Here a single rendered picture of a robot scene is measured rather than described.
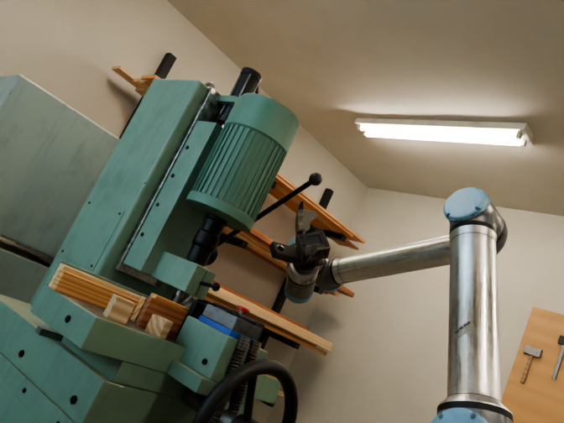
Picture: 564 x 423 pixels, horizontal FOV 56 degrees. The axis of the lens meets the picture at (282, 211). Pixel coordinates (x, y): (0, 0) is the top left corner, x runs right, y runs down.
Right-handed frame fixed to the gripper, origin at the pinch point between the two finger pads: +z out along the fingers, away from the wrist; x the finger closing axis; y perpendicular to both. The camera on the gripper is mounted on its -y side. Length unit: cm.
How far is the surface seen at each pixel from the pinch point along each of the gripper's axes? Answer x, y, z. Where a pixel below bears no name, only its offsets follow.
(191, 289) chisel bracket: 17.0, -33.2, 2.4
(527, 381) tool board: -14, 197, -229
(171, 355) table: 35, -40, 7
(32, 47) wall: -213, -95, -74
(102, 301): 21, -52, 9
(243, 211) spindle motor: 4.8, -18.9, 13.3
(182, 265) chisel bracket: 10.9, -34.5, 3.5
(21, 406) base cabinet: 35, -70, -2
